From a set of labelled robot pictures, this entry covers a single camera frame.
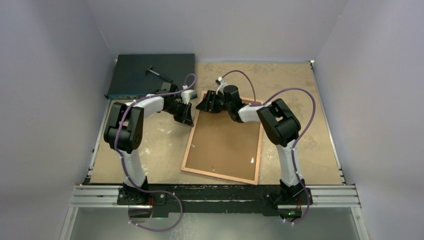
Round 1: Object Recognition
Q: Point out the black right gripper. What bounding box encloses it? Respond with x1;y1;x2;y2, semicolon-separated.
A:
196;90;232;114

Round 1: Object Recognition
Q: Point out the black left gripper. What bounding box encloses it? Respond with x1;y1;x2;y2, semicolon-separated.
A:
164;100;194;127

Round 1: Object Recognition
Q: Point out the brown cardboard backing board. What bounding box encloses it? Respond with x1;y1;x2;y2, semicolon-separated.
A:
184;97;263;182

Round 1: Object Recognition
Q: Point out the pink wooden picture frame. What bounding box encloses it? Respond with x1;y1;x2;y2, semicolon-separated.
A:
180;92;265;186

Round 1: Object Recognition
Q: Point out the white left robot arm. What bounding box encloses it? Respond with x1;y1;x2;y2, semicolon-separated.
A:
103;82;194;205

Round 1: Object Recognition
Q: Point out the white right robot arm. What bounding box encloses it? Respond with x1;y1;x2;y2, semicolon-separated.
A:
196;85;305;204

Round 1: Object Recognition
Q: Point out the small black hammer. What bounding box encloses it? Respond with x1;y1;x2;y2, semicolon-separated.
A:
145;65;174;83

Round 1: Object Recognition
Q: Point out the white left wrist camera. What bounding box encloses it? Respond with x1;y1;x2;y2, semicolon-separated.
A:
180;85;198;104

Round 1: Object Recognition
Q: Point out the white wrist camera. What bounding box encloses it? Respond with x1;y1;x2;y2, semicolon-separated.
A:
215;76;228;95
180;85;198;104

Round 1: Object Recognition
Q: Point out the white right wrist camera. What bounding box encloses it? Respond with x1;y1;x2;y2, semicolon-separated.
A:
215;76;228;95

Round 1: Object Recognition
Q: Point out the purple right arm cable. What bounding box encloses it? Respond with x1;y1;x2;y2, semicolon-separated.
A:
220;69;317;226

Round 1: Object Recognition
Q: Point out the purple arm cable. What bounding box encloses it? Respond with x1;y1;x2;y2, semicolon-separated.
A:
220;69;317;226
113;73;198;232

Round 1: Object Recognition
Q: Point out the dark blue network switch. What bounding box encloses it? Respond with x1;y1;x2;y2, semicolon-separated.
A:
105;53;196;100

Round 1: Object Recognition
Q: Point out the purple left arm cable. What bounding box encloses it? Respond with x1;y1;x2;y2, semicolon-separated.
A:
113;73;198;232

